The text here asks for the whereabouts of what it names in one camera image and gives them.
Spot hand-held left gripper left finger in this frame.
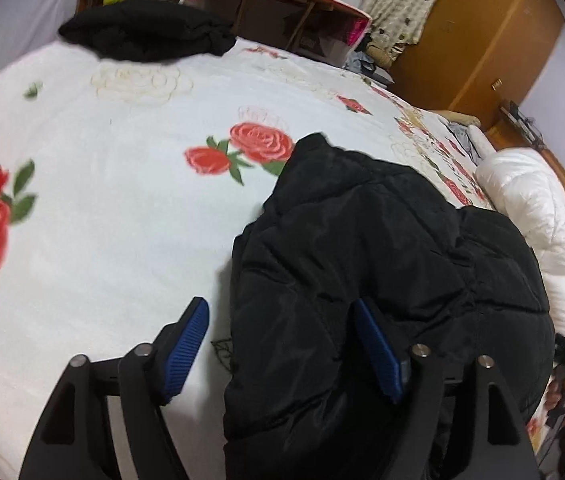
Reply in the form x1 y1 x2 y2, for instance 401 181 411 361
19 296 211 480

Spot white puffer jacket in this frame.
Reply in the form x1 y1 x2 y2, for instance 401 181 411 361
475 147 565 333

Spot patterned cream curtain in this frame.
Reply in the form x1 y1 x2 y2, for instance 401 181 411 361
362 0 458 58

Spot black padded jacket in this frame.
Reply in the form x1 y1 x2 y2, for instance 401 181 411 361
222 132 557 480

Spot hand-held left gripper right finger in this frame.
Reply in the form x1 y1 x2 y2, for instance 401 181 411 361
352 298 541 480

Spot wooden wardrobe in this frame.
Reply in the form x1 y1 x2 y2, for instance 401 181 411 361
389 0 565 128

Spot wooden desk with pink edge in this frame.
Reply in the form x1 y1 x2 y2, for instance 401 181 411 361
181 0 374 63

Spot bedside clutter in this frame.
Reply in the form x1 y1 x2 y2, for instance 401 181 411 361
498 101 545 148

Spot black folded clothes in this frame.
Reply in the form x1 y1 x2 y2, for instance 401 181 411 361
57 0 238 65

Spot floral bed sheet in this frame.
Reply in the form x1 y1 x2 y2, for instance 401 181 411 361
0 35 558 480

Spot pile of grey clothes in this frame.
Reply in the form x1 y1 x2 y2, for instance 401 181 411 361
345 42 395 86

